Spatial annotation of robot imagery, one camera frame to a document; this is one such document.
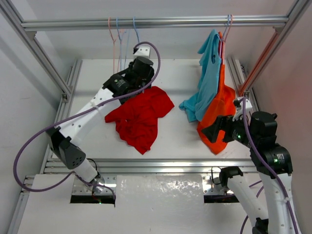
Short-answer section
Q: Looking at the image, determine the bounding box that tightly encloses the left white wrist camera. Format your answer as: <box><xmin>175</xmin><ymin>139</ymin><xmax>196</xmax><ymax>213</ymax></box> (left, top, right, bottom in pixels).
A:
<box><xmin>133</xmin><ymin>45</ymin><xmax>151</xmax><ymax>59</ymax></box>

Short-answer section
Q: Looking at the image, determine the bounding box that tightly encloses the aluminium right frame post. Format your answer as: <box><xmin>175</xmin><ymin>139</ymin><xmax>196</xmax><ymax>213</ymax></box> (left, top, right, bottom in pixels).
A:
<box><xmin>274</xmin><ymin>0</ymin><xmax>312</xmax><ymax>36</ymax></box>

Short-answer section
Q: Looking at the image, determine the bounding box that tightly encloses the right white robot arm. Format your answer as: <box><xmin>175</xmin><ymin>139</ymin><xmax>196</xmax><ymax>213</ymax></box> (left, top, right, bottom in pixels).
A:
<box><xmin>201</xmin><ymin>111</ymin><xmax>301</xmax><ymax>234</ymax></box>

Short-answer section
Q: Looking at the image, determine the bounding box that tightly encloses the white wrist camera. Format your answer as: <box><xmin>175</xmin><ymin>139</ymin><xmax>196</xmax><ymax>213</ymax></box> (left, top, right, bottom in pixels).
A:
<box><xmin>133</xmin><ymin>45</ymin><xmax>151</xmax><ymax>59</ymax></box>
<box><xmin>233</xmin><ymin>97</ymin><xmax>253</xmax><ymax>121</ymax></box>

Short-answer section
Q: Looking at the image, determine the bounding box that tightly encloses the aluminium top rail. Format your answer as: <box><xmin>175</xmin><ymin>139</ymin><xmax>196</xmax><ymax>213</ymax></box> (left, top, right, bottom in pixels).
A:
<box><xmin>21</xmin><ymin>15</ymin><xmax>289</xmax><ymax>32</ymax></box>

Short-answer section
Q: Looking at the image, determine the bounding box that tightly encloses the orange t shirt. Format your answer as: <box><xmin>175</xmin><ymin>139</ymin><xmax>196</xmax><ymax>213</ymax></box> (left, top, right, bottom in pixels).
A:
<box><xmin>197</xmin><ymin>32</ymin><xmax>235</xmax><ymax>155</ymax></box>

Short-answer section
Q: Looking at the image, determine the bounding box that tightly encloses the orange diagonal frame bar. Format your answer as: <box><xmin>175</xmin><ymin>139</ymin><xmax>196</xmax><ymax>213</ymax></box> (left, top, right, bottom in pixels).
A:
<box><xmin>238</xmin><ymin>31</ymin><xmax>278</xmax><ymax>96</ymax></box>

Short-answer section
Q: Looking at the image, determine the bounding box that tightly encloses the pink hanger holding shirt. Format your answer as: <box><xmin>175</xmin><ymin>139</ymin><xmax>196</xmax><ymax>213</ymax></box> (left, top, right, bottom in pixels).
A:
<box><xmin>222</xmin><ymin>14</ymin><xmax>234</xmax><ymax>63</ymax></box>

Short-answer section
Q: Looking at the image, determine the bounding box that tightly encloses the pink wire hanger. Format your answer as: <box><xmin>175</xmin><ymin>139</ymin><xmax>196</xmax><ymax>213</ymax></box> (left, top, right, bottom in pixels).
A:
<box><xmin>108</xmin><ymin>17</ymin><xmax>119</xmax><ymax>73</ymax></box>

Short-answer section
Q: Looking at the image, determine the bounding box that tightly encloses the aluminium frame post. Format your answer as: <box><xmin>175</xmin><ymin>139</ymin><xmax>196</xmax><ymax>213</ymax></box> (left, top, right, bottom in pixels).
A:
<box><xmin>0</xmin><ymin>0</ymin><xmax>72</xmax><ymax>102</ymax></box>
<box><xmin>274</xmin><ymin>0</ymin><xmax>312</xmax><ymax>36</ymax></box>

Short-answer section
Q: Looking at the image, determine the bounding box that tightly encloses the aluminium front rail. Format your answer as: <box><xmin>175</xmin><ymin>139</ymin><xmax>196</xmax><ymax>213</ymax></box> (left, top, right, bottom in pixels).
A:
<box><xmin>46</xmin><ymin>158</ymin><xmax>259</xmax><ymax>174</ymax></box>

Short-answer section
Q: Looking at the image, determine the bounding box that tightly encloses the red t shirt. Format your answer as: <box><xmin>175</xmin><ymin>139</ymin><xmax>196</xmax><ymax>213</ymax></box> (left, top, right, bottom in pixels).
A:
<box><xmin>105</xmin><ymin>86</ymin><xmax>174</xmax><ymax>155</ymax></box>

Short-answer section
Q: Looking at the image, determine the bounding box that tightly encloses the aluminium rail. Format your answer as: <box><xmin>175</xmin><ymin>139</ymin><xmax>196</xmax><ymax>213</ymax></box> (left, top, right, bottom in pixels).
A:
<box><xmin>21</xmin><ymin>15</ymin><xmax>289</xmax><ymax>32</ymax></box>
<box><xmin>46</xmin><ymin>158</ymin><xmax>259</xmax><ymax>174</ymax></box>

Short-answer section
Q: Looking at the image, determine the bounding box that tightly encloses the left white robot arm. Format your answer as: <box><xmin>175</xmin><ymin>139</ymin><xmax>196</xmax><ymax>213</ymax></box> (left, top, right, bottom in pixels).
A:
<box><xmin>46</xmin><ymin>56</ymin><xmax>155</xmax><ymax>183</ymax></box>

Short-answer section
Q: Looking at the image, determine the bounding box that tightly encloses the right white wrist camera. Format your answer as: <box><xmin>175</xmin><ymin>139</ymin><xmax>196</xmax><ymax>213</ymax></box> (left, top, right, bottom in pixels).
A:
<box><xmin>233</xmin><ymin>97</ymin><xmax>253</xmax><ymax>121</ymax></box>

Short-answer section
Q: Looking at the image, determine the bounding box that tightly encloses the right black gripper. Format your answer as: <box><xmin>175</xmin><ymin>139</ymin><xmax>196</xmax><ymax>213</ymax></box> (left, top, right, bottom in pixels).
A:
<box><xmin>201</xmin><ymin>112</ymin><xmax>258</xmax><ymax>149</ymax></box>

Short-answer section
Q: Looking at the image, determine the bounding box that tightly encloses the aluminium left frame post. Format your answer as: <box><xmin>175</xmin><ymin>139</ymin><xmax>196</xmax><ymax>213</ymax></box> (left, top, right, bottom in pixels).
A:
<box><xmin>0</xmin><ymin>0</ymin><xmax>72</xmax><ymax>102</ymax></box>

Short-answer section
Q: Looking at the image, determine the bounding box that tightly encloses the light blue t shirt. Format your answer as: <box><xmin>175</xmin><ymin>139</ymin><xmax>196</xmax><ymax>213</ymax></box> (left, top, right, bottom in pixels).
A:
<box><xmin>179</xmin><ymin>29</ymin><xmax>221</xmax><ymax>122</ymax></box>

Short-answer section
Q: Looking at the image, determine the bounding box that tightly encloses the blue hanger holding shirt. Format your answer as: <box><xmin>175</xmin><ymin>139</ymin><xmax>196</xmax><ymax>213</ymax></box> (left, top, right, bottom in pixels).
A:
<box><xmin>219</xmin><ymin>15</ymin><xmax>232</xmax><ymax>59</ymax></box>

